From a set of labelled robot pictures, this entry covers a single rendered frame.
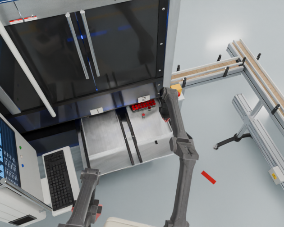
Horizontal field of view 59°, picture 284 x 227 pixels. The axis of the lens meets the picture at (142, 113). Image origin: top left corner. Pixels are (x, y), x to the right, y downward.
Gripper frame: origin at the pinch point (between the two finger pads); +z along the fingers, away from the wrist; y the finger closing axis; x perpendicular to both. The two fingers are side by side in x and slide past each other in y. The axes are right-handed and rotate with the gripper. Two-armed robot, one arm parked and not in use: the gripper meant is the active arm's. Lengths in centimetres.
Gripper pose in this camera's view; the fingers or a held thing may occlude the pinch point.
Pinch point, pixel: (166, 120)
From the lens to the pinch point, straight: 163.0
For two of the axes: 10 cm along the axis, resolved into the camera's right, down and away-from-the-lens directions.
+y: -2.8, -7.0, 6.6
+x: -9.6, 2.6, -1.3
